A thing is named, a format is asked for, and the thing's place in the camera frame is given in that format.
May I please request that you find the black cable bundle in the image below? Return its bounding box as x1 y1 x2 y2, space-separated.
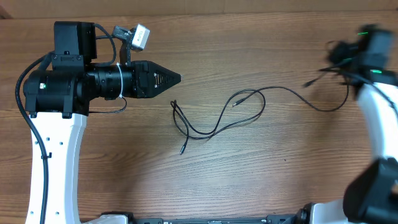
169 99 218 156

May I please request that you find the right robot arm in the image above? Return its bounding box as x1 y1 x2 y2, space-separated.
295 24 397 223

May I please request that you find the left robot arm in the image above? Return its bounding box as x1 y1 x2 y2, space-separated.
15 21 182 223

